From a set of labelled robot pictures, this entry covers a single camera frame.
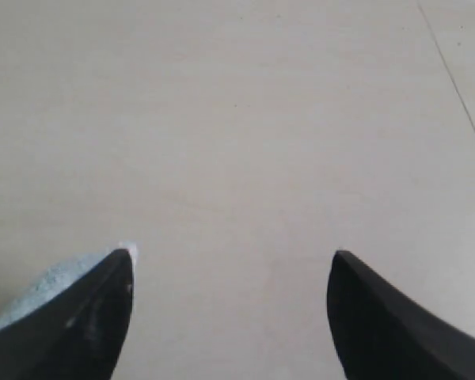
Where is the light blue fleece towel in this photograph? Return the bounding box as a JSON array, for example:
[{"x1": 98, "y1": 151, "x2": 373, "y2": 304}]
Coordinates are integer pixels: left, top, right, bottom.
[{"x1": 0, "y1": 242, "x2": 139, "y2": 330}]

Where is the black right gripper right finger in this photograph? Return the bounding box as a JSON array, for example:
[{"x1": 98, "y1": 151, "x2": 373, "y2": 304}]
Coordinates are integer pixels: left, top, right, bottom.
[{"x1": 326, "y1": 250, "x2": 475, "y2": 379}]

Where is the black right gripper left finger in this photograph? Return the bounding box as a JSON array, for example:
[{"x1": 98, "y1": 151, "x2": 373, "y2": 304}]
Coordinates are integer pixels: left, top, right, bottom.
[{"x1": 0, "y1": 248, "x2": 135, "y2": 379}]

